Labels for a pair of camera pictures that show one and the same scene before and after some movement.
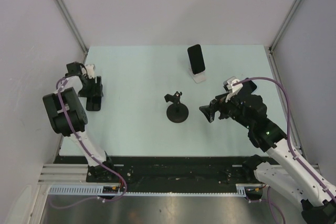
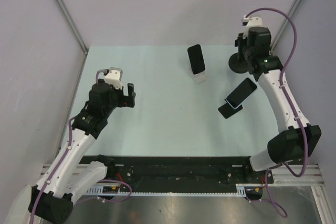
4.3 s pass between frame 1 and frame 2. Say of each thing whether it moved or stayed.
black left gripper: moved
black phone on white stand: stayed
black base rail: stayed
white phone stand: stayed
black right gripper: moved
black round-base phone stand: moved
